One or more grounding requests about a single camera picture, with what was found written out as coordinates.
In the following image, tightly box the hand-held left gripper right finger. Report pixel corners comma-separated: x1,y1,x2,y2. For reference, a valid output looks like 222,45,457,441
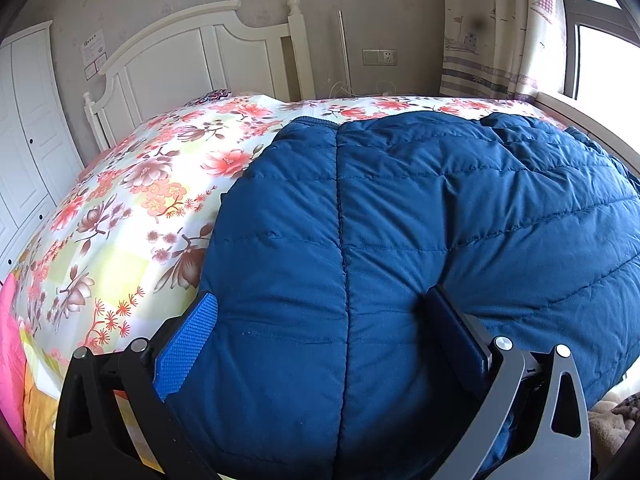
422,285,593,480

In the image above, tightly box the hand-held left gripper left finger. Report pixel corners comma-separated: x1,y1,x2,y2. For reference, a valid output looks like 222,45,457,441
52,291,226,480

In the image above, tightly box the blue down jacket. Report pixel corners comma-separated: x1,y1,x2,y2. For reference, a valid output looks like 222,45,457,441
165,110,640,480

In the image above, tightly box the floral bedsheet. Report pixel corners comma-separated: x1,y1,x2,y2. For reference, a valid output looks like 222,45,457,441
10,91,566,476

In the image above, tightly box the orange cloth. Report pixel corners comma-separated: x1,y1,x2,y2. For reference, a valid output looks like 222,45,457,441
22,360,56,476

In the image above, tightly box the beige fluffy blanket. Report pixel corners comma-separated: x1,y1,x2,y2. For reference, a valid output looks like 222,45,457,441
587,390,640,461

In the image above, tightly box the pink cloth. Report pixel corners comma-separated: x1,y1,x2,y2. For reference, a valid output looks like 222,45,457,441
0,272,28,446

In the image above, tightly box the beige window ledge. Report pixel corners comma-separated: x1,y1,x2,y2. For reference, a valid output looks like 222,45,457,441
537,91,640,161

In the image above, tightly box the floral pillow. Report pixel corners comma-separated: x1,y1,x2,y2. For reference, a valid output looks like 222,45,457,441
187,89,233,108

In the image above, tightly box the white wardrobe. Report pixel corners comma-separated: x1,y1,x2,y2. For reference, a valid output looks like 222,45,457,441
0,20,86,281

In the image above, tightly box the white bed headboard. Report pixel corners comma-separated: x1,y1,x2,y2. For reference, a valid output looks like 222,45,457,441
82,0,317,153

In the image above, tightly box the printed beige curtain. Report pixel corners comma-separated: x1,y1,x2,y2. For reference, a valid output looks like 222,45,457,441
440,0,571,103

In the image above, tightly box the window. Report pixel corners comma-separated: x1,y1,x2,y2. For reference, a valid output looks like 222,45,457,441
557,0,640,126

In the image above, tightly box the metal pole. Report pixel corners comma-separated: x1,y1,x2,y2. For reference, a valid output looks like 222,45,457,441
336,9,351,98

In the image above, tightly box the white cable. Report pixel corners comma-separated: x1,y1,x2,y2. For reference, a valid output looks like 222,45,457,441
327,80,401,101

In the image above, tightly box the wall socket panel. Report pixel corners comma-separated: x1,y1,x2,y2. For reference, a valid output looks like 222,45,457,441
362,48,398,67

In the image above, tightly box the white paper wall notice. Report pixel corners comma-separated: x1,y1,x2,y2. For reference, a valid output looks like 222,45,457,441
81,30,108,63

